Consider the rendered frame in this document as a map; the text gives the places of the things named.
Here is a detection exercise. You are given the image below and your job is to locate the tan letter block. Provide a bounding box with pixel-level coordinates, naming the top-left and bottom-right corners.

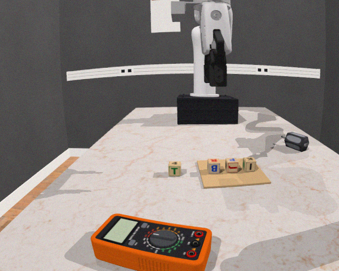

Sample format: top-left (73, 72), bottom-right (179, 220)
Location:
top-left (225, 158), bottom-right (239, 173)
top-left (168, 161), bottom-right (181, 176)
top-left (242, 157), bottom-right (257, 172)

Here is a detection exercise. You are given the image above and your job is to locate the tan flat mat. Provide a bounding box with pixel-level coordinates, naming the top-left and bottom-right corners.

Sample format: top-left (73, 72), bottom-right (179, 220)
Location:
top-left (197, 159), bottom-right (271, 189)

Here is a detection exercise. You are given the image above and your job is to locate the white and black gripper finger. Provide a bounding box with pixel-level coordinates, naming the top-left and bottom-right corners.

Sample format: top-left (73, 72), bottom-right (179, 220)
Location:
top-left (209, 29), bottom-right (227, 87)
top-left (204, 54), bottom-right (211, 83)

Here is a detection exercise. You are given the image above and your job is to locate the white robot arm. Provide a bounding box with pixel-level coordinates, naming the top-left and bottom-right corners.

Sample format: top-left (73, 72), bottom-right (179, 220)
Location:
top-left (171, 0), bottom-right (233, 97)

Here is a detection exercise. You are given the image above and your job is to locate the orange digital multimeter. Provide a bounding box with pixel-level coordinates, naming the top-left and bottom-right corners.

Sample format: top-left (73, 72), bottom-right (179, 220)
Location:
top-left (91, 213), bottom-right (212, 271)

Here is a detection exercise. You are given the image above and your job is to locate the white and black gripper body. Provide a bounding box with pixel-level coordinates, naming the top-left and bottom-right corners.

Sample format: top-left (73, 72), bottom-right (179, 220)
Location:
top-left (193, 2), bottom-right (232, 55)

